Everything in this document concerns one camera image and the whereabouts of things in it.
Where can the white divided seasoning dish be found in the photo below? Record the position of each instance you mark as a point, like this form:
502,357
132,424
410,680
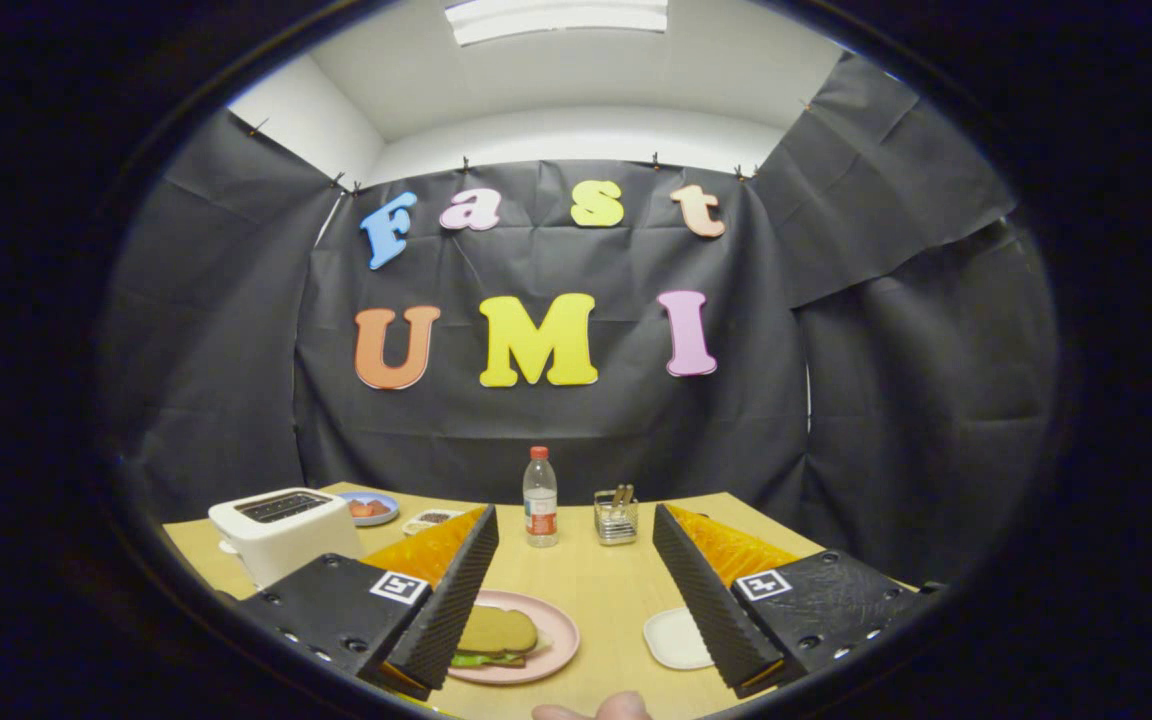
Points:
431,520

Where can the pink round plate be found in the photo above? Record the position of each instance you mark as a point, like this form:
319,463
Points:
558,635

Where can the brown toasted bread slice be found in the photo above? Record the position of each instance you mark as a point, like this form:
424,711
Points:
496,630

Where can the white toaster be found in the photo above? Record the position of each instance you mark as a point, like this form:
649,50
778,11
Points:
286,540

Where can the red meat slices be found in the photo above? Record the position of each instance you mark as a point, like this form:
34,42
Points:
368,508

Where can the green lettuce leaf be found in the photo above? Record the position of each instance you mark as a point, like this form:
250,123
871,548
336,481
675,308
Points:
481,660

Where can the clear bottle with red cap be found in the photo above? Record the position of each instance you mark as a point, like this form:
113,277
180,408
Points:
540,505

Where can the black backdrop cloth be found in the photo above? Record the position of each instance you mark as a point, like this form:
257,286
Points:
416,430

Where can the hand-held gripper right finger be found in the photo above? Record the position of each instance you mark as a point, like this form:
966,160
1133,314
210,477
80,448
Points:
701,600

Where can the white square plate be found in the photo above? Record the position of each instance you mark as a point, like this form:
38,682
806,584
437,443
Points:
674,640

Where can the ceiling light panel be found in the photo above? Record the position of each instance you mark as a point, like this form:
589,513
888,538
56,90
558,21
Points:
556,18

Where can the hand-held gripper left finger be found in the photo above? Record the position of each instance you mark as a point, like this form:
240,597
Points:
456,600

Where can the blue plate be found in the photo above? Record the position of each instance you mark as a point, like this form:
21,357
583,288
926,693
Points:
386,516

